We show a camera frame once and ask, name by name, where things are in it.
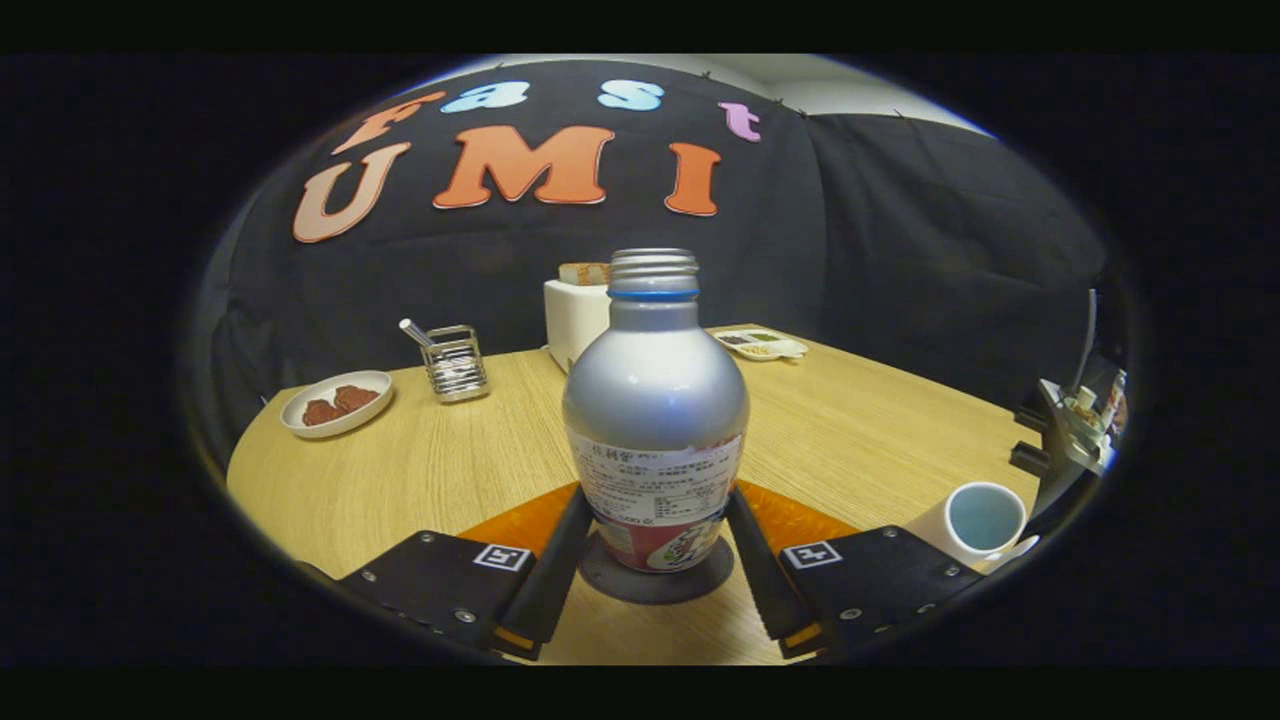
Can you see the white divided food tray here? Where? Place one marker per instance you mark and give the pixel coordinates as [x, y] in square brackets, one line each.
[760, 345]

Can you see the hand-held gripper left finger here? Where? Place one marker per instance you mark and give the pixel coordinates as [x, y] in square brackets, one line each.
[550, 590]

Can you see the toast slice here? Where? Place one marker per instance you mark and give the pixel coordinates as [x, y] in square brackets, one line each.
[582, 274]

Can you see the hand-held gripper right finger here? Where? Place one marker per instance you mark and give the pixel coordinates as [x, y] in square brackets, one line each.
[765, 590]

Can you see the wooden table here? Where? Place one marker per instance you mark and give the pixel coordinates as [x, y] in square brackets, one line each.
[440, 470]

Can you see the red-brown meat piece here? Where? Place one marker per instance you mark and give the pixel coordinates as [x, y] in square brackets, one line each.
[320, 412]
[356, 398]

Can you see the black backdrop cloth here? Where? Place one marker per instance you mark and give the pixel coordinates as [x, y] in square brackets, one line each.
[900, 230]

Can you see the white toaster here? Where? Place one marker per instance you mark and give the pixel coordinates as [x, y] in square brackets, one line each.
[572, 325]

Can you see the silver juice bottle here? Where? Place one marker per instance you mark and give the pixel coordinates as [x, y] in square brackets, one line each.
[655, 400]

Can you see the white round plate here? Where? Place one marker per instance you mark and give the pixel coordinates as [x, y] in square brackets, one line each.
[300, 424]

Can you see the grey side rack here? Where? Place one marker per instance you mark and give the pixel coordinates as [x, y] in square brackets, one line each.
[1075, 440]

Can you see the dark brown round coaster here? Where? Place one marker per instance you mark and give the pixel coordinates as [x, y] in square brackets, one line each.
[655, 588]

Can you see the white cup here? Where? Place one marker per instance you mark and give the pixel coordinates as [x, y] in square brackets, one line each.
[950, 540]

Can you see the black table clamp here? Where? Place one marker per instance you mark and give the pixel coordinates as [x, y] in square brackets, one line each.
[1030, 458]
[1030, 417]

